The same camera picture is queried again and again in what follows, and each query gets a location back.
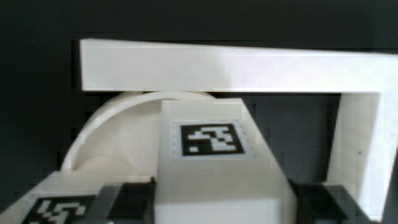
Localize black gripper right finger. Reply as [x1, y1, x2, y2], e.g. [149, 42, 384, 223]
[290, 181, 377, 224]

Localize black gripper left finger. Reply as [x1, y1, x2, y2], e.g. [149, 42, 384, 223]
[87, 179, 156, 224]

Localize white stool leg block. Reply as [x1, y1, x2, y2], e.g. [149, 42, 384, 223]
[155, 99, 297, 224]
[0, 171, 155, 224]

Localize white front fence rail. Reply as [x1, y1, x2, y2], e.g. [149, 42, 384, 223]
[80, 39, 398, 93]

